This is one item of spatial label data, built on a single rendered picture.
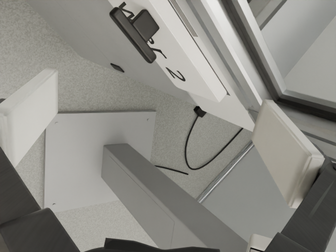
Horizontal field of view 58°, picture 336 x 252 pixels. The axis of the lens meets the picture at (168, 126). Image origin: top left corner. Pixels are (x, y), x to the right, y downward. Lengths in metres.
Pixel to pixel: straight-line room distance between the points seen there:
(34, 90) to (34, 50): 1.08
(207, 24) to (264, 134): 0.16
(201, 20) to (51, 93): 0.19
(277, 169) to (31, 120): 0.13
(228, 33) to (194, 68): 0.08
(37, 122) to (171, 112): 1.38
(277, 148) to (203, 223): 0.76
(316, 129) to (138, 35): 0.22
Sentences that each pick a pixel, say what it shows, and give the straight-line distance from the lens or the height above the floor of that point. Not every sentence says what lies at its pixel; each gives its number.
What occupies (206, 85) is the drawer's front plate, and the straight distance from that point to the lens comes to 0.40.
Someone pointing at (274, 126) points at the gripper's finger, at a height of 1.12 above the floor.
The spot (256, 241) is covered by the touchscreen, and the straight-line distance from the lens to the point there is 0.58.
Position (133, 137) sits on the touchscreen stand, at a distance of 1.43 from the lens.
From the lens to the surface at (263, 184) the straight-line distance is 1.82.
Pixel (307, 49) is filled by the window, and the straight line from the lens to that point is 0.29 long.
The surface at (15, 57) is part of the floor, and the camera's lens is 1.24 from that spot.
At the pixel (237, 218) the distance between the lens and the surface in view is 1.76.
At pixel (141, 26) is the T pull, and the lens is 0.35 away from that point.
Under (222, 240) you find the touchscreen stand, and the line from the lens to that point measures 0.87.
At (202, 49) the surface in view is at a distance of 0.37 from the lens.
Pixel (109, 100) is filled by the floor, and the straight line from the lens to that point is 1.37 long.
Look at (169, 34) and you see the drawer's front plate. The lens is 0.36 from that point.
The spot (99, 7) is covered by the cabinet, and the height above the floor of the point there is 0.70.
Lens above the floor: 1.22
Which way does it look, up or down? 52 degrees down
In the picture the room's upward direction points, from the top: 120 degrees clockwise
